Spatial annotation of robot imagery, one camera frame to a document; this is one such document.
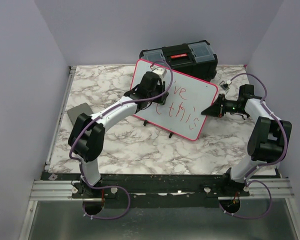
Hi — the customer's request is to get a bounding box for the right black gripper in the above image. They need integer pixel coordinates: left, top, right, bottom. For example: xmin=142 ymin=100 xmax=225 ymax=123
xmin=201 ymin=93 xmax=247 ymax=118

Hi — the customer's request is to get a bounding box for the pink framed whiteboard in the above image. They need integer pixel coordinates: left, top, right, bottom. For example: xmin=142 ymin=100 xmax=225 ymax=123
xmin=134 ymin=70 xmax=219 ymax=141

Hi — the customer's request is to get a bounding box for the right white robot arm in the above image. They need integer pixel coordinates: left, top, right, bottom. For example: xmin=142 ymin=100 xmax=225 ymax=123
xmin=201 ymin=84 xmax=292 ymax=196

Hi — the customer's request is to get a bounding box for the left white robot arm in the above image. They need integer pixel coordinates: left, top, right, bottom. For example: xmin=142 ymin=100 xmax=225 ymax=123
xmin=68 ymin=67 xmax=174 ymax=198

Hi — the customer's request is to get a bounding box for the black plastic toolbox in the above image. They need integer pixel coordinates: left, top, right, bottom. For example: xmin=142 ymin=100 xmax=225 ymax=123
xmin=139 ymin=40 xmax=218 ymax=82

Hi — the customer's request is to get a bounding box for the grey sponge block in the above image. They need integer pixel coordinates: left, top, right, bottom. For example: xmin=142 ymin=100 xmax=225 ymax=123
xmin=67 ymin=102 xmax=93 ymax=126

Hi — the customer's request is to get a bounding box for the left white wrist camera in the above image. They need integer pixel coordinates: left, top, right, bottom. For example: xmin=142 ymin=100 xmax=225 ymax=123
xmin=150 ymin=67 xmax=167 ymax=85

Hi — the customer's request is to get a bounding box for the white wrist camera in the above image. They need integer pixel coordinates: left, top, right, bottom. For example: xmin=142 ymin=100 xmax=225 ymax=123
xmin=150 ymin=67 xmax=167 ymax=85
xmin=219 ymin=79 xmax=232 ymax=94

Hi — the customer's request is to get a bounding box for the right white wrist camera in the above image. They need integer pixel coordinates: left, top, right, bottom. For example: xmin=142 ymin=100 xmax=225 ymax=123
xmin=219 ymin=79 xmax=232 ymax=94

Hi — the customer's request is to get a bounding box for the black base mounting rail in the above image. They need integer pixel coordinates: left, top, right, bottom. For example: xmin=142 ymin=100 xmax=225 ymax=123
xmin=40 ymin=172 xmax=250 ymax=209

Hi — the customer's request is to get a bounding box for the aluminium extrusion frame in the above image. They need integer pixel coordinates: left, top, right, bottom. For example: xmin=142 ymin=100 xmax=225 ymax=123
xmin=17 ymin=65 xmax=77 ymax=240

